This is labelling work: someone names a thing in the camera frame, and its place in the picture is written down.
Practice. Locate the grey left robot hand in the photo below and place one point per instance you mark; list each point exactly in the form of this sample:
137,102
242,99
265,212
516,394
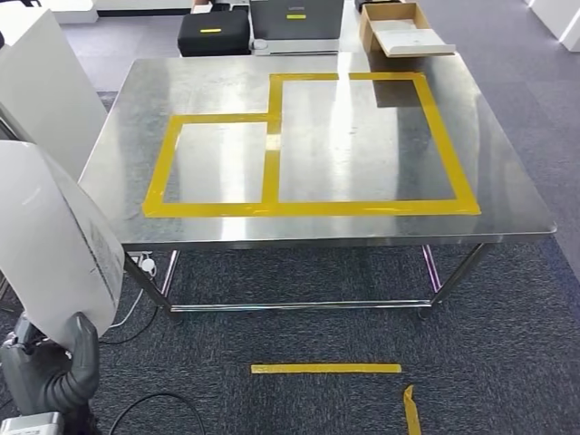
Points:
45,378

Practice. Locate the white curved plastic part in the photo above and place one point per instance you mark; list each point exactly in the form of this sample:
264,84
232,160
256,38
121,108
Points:
50,252

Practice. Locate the stainless steel workbench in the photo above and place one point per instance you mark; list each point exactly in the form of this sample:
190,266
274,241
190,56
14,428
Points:
131,150

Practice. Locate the yellow tape on workbench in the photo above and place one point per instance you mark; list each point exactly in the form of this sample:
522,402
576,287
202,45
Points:
317,208

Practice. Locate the white panel desk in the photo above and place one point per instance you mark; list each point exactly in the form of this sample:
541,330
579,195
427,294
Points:
50,90

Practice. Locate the straight yellow floor tape strip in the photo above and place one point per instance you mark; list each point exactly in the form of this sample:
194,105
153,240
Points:
326,368

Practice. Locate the black case with yellow label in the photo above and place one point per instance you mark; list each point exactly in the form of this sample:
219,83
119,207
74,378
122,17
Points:
213,42

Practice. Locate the grey case with yellow label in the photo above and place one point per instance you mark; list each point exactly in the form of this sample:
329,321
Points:
294,27

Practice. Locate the angled yellow floor tape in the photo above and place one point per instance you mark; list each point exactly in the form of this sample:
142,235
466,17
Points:
411,414

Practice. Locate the brown cardboard box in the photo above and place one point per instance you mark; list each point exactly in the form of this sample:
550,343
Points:
366,33

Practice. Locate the white furniture block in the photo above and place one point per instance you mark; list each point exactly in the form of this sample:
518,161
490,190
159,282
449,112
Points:
566,30

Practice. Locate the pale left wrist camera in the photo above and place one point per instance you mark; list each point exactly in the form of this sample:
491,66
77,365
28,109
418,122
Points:
32,425

